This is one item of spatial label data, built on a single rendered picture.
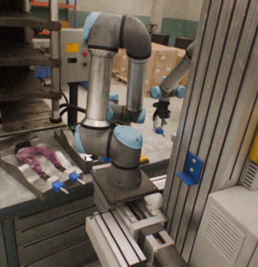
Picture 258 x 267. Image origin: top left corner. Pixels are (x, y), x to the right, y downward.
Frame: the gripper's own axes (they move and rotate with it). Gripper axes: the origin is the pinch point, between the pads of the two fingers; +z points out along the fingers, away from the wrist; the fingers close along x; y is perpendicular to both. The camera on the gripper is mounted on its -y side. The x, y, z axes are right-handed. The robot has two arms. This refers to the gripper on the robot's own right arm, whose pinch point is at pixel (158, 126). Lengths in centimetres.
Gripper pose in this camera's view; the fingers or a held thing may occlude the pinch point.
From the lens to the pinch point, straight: 190.4
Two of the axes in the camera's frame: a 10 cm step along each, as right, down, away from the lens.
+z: -1.0, 8.9, 4.4
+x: 9.2, -0.8, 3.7
